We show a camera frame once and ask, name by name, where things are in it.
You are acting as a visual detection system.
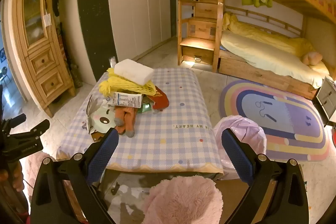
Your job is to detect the pink fluffy cushion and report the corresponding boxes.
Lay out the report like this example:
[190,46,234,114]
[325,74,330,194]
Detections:
[143,175,223,224]

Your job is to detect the white foam block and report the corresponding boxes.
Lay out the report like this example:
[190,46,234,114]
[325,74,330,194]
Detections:
[114,59,155,83]

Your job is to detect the person's left hand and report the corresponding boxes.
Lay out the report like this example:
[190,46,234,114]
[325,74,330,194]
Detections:
[0,160,25,191]

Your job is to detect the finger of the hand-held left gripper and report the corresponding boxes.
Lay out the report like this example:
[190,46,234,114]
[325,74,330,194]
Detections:
[12,119,50,140]
[0,113,27,132]

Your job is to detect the white medicine box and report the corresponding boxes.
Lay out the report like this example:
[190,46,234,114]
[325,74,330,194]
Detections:
[113,92,143,109]

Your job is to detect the wooden glass-door cabinet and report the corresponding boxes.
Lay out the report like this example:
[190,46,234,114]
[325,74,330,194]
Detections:
[12,0,76,118]

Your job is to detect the dark patterned bag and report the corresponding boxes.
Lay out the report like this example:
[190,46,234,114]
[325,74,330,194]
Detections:
[69,61,84,89]

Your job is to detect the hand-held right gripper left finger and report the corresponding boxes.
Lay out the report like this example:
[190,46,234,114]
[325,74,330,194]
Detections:
[31,127,120,224]

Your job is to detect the cartoon paper bag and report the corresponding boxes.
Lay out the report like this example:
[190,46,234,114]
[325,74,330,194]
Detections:
[82,95,117,134]

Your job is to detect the wooden bunk bed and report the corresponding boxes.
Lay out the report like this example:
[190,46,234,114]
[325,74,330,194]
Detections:
[215,0,336,101]

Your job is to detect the wooden staircase with drawers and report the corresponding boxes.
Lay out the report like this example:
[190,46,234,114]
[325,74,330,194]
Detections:
[177,0,223,67]

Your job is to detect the trash bin with pink bag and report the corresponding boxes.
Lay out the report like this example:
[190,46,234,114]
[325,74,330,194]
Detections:
[213,115,267,180]

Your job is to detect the pale yellow bed sheet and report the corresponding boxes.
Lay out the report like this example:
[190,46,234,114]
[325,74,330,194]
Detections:
[220,30,331,89]

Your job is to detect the red packet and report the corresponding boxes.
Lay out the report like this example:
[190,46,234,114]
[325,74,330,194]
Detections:
[151,86,170,111]

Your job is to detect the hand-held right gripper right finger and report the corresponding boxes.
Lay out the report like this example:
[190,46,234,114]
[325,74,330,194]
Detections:
[221,128,310,224]

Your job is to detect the yellow duvet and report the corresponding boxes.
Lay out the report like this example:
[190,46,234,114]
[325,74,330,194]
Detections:
[223,13,315,58]

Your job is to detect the rainbow oval rug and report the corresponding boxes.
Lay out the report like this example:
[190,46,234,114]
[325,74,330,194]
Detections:
[218,80,331,161]

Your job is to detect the grey nightstand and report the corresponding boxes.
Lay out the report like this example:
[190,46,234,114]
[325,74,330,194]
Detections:
[315,76,336,127]

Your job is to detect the yellow foam net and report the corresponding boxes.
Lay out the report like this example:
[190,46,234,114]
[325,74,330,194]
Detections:
[98,68,156,96]

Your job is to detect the beige plush toy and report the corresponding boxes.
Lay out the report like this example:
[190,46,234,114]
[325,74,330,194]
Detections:
[301,51,323,65]

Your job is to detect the orange plush toy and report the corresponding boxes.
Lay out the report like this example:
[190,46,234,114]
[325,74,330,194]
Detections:
[113,106,137,138]

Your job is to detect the white wardrobe with round holes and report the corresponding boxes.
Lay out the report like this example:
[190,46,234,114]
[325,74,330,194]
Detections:
[106,0,172,56]

